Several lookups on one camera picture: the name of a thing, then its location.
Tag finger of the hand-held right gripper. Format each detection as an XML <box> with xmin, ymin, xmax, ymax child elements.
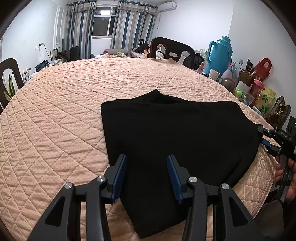
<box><xmin>260</xmin><ymin>138</ymin><xmax>281</xmax><ymax>157</ymax></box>
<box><xmin>257</xmin><ymin>125</ymin><xmax>276</xmax><ymax>139</ymax></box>

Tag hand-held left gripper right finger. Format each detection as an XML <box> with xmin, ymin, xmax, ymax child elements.
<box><xmin>167</xmin><ymin>155</ymin><xmax>264</xmax><ymax>241</ymax></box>

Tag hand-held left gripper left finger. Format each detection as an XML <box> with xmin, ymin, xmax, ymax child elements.
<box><xmin>26</xmin><ymin>154</ymin><xmax>127</xmax><ymax>241</ymax></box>

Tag black pants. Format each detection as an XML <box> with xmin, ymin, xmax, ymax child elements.
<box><xmin>100</xmin><ymin>89</ymin><xmax>264</xmax><ymax>239</ymax></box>

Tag person's right hand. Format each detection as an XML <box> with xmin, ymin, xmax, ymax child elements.
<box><xmin>273</xmin><ymin>159</ymin><xmax>296</xmax><ymax>204</ymax></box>

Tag brown handbag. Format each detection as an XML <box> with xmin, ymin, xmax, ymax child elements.
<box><xmin>266</xmin><ymin>96</ymin><xmax>292</xmax><ymax>126</ymax></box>

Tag green floral bag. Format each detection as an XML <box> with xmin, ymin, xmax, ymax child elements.
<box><xmin>253</xmin><ymin>85</ymin><xmax>277</xmax><ymax>116</ymax></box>

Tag red tumbler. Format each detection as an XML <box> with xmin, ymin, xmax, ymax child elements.
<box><xmin>250</xmin><ymin>79</ymin><xmax>264</xmax><ymax>98</ymax></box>

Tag white paper bag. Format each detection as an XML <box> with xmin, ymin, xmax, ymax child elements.
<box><xmin>236</xmin><ymin>81</ymin><xmax>251</xmax><ymax>93</ymax></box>

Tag woven basket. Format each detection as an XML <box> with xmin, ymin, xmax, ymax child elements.
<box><xmin>239</xmin><ymin>70</ymin><xmax>253</xmax><ymax>85</ymax></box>

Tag red gift bag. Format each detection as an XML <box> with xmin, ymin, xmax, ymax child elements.
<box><xmin>250</xmin><ymin>58</ymin><xmax>272</xmax><ymax>82</ymax></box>

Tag glass teapot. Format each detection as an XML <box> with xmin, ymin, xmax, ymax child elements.
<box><xmin>216</xmin><ymin>77</ymin><xmax>236</xmax><ymax>93</ymax></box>

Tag pale pink bottle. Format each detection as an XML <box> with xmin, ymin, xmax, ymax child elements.
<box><xmin>221</xmin><ymin>68</ymin><xmax>233</xmax><ymax>80</ymax></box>

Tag peach quilted blanket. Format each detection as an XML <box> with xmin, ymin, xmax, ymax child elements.
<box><xmin>0</xmin><ymin>57</ymin><xmax>281</xmax><ymax>241</ymax></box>

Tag blue thermos jug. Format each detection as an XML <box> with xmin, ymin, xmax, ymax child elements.
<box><xmin>207</xmin><ymin>36</ymin><xmax>233</xmax><ymax>77</ymax></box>

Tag black bag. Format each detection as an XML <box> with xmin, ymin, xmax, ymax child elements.
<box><xmin>192</xmin><ymin>53</ymin><xmax>205</xmax><ymax>69</ymax></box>

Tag black clothes pile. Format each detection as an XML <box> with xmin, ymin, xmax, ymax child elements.
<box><xmin>135</xmin><ymin>43</ymin><xmax>151</xmax><ymax>54</ymax></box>

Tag dark wooden chair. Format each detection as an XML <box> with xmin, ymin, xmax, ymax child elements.
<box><xmin>0</xmin><ymin>58</ymin><xmax>25</xmax><ymax>112</ymax></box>
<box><xmin>148</xmin><ymin>37</ymin><xmax>196</xmax><ymax>69</ymax></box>

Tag black backpack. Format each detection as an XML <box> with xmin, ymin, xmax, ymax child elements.
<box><xmin>57</xmin><ymin>50</ymin><xmax>70</xmax><ymax>62</ymax></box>

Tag blue bag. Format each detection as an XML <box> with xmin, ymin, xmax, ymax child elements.
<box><xmin>35</xmin><ymin>60</ymin><xmax>50</xmax><ymax>72</ymax></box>

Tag green potted plant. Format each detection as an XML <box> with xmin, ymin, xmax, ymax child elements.
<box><xmin>3</xmin><ymin>72</ymin><xmax>18</xmax><ymax>100</ymax></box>

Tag striped curtain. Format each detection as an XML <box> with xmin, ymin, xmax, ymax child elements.
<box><xmin>110</xmin><ymin>0</ymin><xmax>158</xmax><ymax>57</ymax></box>
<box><xmin>63</xmin><ymin>0</ymin><xmax>97</xmax><ymax>62</ymax></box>

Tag window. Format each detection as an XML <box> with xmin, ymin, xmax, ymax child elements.
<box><xmin>91</xmin><ymin>6</ymin><xmax>118</xmax><ymax>39</ymax></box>

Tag white air conditioner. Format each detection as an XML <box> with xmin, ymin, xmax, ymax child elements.
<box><xmin>159</xmin><ymin>1</ymin><xmax>177</xmax><ymax>11</ymax></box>

